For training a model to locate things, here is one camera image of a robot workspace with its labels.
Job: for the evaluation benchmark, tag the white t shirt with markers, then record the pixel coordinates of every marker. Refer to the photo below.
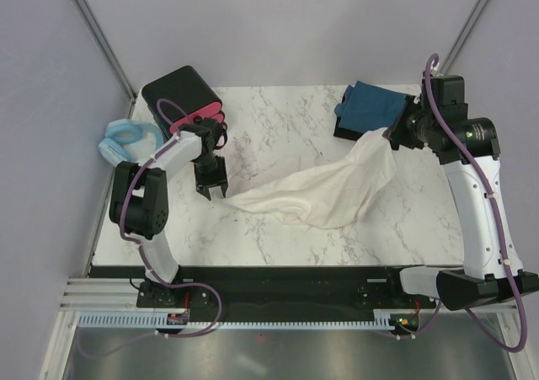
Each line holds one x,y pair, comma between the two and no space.
306,191

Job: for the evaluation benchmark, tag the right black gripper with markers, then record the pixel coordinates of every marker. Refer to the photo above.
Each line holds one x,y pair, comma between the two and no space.
397,132

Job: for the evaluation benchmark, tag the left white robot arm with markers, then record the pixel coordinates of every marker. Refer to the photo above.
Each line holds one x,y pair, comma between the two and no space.
139,199

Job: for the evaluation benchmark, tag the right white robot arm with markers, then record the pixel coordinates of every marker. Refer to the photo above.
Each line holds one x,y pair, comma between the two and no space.
468,151

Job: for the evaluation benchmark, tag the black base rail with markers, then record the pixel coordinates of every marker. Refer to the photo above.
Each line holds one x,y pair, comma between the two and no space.
286,292

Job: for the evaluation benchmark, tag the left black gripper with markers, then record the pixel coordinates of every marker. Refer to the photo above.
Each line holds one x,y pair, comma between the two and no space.
220,179

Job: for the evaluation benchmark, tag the folded teal t shirt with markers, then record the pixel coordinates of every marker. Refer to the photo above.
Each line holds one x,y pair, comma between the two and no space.
367,107

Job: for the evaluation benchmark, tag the black pink drawer box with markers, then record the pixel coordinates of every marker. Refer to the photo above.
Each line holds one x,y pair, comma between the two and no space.
181,97

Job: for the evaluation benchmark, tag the white slotted cable duct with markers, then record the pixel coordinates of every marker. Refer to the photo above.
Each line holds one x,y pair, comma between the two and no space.
173,320

